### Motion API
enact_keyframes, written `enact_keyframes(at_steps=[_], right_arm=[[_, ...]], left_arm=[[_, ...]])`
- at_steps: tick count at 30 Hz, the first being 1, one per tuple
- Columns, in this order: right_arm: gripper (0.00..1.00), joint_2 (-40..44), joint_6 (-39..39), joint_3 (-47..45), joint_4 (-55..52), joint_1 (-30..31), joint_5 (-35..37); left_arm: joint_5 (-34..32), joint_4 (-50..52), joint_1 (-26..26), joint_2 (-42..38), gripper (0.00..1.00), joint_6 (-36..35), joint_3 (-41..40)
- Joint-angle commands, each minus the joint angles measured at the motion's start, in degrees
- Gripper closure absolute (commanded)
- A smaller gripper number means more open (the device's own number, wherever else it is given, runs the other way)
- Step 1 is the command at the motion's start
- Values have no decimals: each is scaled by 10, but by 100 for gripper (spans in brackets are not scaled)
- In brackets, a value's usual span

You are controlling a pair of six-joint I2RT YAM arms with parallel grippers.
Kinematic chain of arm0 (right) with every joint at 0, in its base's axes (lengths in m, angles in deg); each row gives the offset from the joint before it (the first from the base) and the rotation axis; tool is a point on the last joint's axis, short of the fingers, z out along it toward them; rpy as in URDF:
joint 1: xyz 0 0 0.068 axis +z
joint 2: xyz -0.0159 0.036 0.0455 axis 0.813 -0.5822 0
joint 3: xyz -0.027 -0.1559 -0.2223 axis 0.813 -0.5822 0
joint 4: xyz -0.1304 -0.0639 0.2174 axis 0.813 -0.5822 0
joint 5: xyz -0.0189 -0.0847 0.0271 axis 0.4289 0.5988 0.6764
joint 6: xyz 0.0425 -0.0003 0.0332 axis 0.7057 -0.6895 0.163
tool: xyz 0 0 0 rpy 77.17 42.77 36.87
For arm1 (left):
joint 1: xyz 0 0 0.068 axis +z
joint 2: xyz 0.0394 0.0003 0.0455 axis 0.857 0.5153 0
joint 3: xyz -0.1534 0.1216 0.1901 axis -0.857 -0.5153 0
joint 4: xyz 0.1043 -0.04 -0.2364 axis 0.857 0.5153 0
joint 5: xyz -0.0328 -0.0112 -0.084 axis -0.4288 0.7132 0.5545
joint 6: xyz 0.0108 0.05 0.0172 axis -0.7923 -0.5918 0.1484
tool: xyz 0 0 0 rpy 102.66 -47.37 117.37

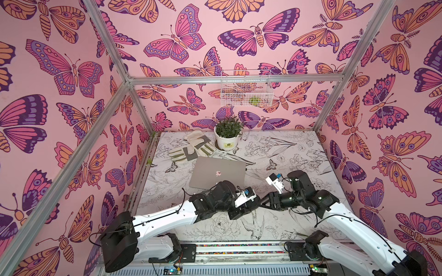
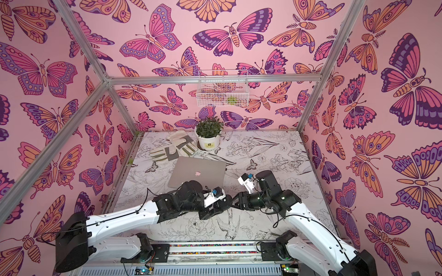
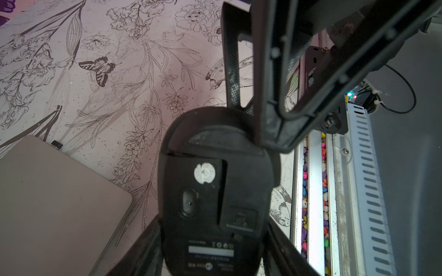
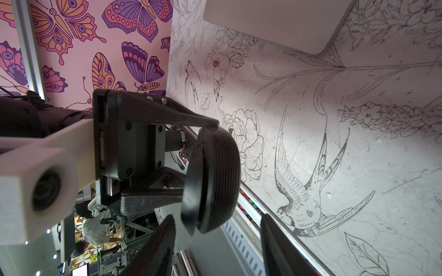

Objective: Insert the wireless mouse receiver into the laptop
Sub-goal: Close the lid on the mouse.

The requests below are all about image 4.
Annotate silver laptop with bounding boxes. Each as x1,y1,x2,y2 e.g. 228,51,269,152
203,0,355,55

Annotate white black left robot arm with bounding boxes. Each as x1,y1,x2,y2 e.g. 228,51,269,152
1,90,219,216

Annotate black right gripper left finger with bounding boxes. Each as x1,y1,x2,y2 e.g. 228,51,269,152
120,215,176,276

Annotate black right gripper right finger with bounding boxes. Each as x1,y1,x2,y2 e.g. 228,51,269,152
260,214,318,276

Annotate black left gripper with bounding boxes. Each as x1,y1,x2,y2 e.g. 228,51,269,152
93,89,219,217

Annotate black wireless mouse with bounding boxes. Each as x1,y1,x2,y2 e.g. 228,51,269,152
181,127,241,236

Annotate aluminium frame struts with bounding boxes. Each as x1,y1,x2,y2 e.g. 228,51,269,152
10,0,46,100

